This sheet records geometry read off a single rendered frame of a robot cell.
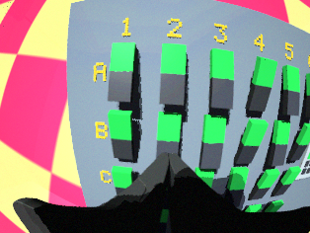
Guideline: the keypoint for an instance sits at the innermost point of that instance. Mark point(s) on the grey switch panel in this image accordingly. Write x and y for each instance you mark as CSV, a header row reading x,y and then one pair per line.
x,y
224,87

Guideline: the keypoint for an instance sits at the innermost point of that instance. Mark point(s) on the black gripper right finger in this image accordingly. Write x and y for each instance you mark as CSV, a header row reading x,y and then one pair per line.
x,y
197,208

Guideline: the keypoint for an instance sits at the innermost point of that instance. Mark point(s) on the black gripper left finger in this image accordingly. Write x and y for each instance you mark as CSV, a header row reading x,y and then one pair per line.
x,y
135,210

